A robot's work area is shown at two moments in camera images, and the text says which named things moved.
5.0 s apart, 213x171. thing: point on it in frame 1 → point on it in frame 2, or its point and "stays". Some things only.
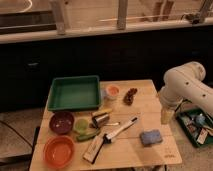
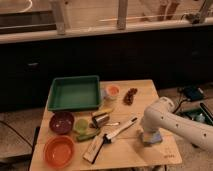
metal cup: x=100 y=119 stays
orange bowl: x=59 y=151 stays
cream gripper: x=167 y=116 → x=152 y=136
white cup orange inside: x=112 y=90 stays
